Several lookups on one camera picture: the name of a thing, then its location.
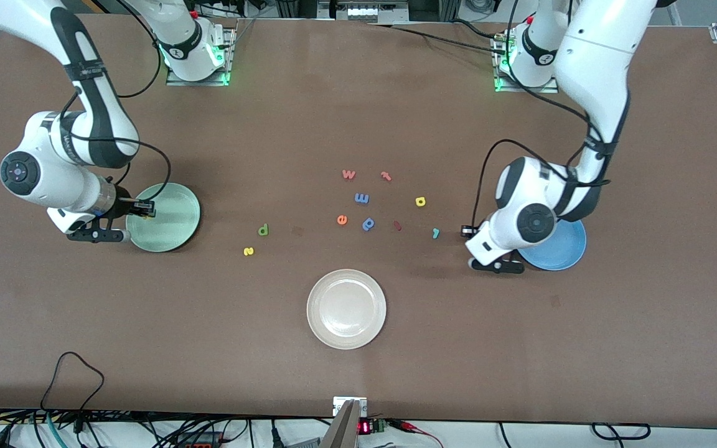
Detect blue plate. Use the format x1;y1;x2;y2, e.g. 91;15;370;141
517;218;588;271

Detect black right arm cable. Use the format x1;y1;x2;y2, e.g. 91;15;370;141
57;0;172;206

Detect grey connector block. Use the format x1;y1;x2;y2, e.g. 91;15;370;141
318;0;409;22

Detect grey metal bar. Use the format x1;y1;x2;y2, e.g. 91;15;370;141
320;400;362;448

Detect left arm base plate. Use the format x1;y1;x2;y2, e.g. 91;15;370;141
492;31;560;94

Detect red clip leads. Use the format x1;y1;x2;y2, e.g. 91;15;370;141
390;419;443;447

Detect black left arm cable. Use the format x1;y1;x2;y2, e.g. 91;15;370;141
472;0;614;231

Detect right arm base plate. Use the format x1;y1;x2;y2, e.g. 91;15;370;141
166;25;236;86

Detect black cable across table edge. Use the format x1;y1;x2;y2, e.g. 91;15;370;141
365;22;508;54

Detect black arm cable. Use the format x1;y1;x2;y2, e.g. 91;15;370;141
57;0;172;206
472;0;614;231

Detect black looped table cable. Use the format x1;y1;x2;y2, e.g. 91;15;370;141
40;352;105;416

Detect white plate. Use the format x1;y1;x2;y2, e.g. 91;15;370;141
307;269;387;350

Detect green plate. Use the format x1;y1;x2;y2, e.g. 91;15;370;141
126;182;201;253

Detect silver clamp plate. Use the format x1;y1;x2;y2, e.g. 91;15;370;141
332;396;368;418

